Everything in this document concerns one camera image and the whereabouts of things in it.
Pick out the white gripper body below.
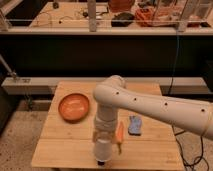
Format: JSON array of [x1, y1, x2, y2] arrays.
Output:
[[92, 116, 117, 143]]

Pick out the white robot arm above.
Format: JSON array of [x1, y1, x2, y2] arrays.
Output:
[[93, 75, 213, 140]]

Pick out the black eraser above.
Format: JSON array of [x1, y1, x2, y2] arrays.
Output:
[[97, 161, 105, 166]]

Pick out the orange carrot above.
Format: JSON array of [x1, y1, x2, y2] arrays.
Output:
[[116, 121, 124, 155]]

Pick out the blue sponge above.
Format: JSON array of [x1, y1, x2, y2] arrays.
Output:
[[128, 116, 142, 136]]

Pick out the orange bowl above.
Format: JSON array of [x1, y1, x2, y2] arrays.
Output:
[[58, 93, 90, 122]]

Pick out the wooden board table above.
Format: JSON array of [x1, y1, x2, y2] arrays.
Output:
[[31, 81, 184, 171]]

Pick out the black bowl on bench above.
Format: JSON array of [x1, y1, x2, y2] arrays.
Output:
[[111, 12, 134, 27]]

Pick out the orange tool case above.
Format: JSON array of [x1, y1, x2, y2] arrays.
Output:
[[135, 8, 174, 27]]

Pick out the black floor cable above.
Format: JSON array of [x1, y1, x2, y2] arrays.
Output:
[[170, 126, 213, 171]]

